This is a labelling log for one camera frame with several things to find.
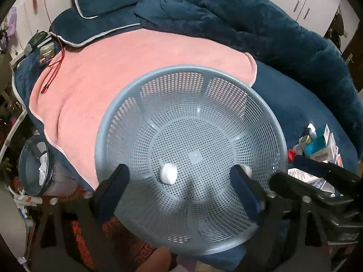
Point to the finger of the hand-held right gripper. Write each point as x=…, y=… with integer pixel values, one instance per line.
x=292, y=182
x=312, y=164

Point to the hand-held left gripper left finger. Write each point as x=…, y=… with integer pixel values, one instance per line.
x=117, y=182

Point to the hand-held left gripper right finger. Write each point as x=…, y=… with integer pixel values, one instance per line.
x=245, y=192

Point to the white round plastic cap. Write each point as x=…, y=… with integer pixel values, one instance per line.
x=169, y=173
x=247, y=170

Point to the grey-blue perforated plastic basket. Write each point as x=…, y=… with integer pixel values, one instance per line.
x=198, y=124

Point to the white printed flat box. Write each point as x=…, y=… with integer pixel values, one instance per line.
x=300, y=174

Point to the teal medicine box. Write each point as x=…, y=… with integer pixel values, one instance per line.
x=317, y=145

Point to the red bottle cap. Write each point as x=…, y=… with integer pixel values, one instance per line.
x=291, y=155

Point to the red and white box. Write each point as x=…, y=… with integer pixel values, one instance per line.
x=339, y=159

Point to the light blue medicine box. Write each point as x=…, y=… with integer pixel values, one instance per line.
x=323, y=131

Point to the red patterned rug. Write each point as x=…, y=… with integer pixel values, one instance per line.
x=124, y=246

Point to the blue fleece bed sheet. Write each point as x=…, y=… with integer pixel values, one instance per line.
x=283, y=102

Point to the white crumpled paper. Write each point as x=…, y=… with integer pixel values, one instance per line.
x=43, y=164

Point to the blue waste bin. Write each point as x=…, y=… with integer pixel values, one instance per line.
x=29, y=172

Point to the white tube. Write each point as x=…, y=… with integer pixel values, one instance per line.
x=28, y=199

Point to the person's leg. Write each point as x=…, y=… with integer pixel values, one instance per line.
x=175, y=262

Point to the pink towel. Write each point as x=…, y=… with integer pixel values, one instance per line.
x=113, y=70

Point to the dark printed box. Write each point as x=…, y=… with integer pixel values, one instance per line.
x=46, y=52

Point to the dark blue plush blanket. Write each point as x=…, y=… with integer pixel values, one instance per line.
x=241, y=25

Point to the black and white device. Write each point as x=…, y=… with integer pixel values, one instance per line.
x=35, y=42

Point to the purple hanging cloth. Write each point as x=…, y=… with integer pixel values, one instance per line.
x=12, y=22

